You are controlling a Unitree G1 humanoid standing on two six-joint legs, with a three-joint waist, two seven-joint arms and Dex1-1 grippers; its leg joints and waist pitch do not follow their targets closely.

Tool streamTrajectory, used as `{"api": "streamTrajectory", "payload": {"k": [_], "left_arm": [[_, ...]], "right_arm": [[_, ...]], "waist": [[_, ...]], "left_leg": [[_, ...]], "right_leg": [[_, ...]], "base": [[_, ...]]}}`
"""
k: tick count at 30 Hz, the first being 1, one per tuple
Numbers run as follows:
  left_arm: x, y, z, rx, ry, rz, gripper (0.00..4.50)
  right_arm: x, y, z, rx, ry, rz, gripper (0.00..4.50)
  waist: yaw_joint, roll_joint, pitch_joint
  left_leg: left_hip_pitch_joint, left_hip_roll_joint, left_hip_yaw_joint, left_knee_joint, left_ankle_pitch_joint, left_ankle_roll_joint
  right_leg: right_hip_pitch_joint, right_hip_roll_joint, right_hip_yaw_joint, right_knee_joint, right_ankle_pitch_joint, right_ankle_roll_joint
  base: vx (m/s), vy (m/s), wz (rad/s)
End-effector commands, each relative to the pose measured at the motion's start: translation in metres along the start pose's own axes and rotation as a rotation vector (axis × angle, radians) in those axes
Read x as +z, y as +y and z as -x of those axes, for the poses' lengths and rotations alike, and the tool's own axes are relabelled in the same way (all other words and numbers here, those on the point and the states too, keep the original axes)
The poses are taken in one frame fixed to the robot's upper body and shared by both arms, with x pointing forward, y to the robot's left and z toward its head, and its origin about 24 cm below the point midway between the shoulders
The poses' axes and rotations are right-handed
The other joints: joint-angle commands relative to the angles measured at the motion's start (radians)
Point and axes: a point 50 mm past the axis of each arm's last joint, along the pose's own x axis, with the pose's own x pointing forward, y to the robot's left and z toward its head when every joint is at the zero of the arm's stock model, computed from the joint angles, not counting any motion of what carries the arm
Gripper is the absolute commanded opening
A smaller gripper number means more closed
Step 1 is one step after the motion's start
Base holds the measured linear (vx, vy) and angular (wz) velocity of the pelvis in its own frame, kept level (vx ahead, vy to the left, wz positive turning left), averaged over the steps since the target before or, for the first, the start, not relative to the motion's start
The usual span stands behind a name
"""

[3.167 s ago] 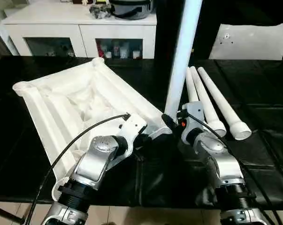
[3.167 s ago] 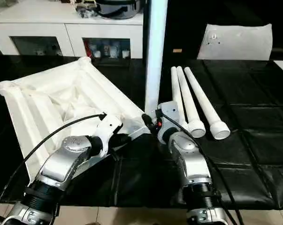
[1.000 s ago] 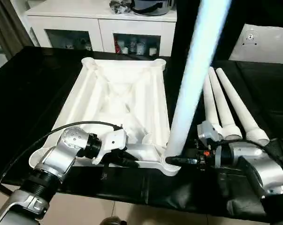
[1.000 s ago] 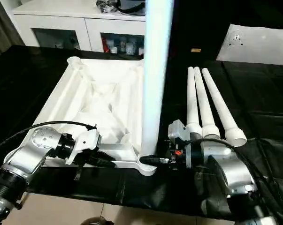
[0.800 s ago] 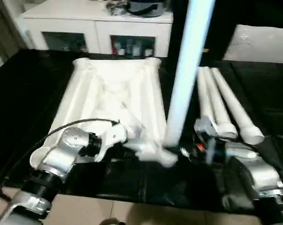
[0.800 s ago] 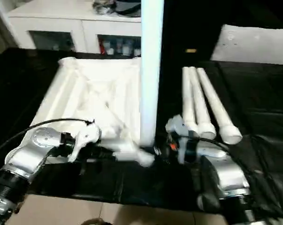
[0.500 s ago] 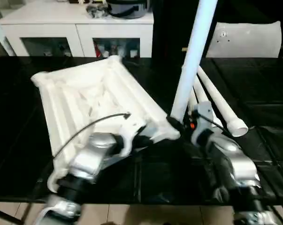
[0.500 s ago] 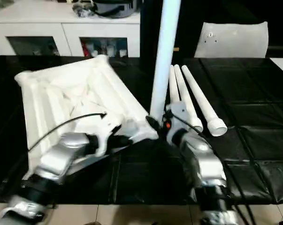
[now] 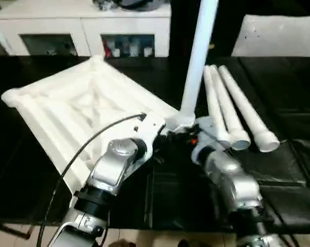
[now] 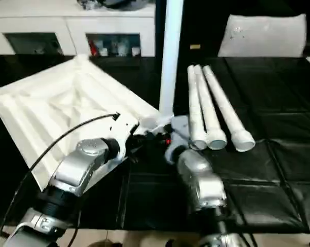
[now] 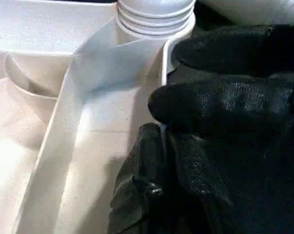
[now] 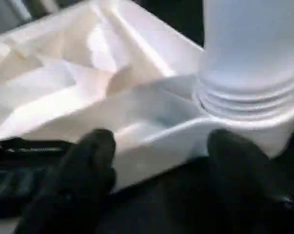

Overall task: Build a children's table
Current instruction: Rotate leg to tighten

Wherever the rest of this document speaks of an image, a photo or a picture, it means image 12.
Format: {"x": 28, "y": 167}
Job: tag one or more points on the white plastic table leg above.
{"x": 249, "y": 48}

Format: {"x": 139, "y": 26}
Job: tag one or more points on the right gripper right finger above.
{"x": 246, "y": 190}

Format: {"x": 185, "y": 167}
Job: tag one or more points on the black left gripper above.
{"x": 27, "y": 152}

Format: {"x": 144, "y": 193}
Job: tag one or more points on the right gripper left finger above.
{"x": 76, "y": 185}

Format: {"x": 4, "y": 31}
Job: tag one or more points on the white plastic table top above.
{"x": 112, "y": 73}

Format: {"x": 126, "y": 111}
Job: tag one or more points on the black work mat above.
{"x": 166, "y": 207}

